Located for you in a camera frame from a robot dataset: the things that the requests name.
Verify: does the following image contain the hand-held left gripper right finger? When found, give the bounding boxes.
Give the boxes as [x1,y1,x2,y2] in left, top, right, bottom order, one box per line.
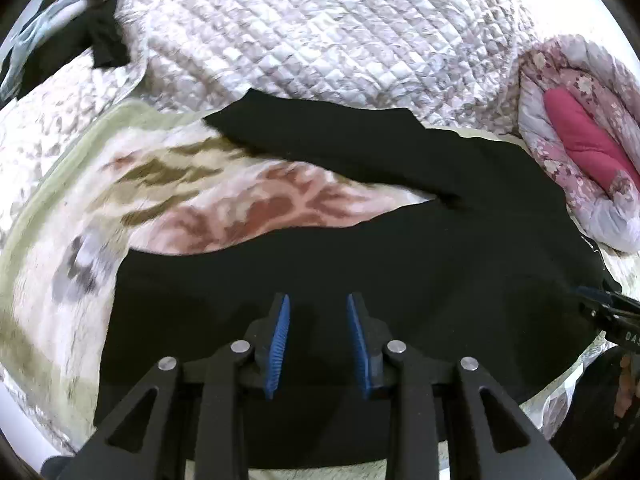
[347,291,578,480]

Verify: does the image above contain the black cloth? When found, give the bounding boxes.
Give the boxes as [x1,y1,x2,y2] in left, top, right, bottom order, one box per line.
[20,0,132,96]

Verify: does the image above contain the person's dark clothing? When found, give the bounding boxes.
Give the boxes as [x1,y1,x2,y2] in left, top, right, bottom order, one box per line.
[545,345,640,476]

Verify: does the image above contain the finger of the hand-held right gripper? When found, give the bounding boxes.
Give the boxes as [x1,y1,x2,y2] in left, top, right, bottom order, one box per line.
[572,285,640,309]
[580,300,626,322]

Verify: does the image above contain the pink floral rolled quilt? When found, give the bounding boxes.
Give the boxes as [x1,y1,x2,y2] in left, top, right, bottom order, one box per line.
[515,34,640,253]

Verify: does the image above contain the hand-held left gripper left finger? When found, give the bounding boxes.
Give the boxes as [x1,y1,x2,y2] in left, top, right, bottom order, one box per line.
[60,293,292,480]

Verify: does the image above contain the white grey quilted blanket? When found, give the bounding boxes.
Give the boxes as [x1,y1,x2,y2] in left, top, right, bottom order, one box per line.
[0,0,556,251]

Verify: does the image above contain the floral blanket with green border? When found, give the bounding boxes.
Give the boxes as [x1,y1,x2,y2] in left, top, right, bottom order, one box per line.
[0,99,640,480]

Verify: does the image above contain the light blue garment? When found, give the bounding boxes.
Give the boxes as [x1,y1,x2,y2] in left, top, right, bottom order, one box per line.
[0,0,91,101]

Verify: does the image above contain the black pants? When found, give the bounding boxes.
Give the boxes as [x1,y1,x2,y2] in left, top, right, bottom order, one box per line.
[94,87,623,468]

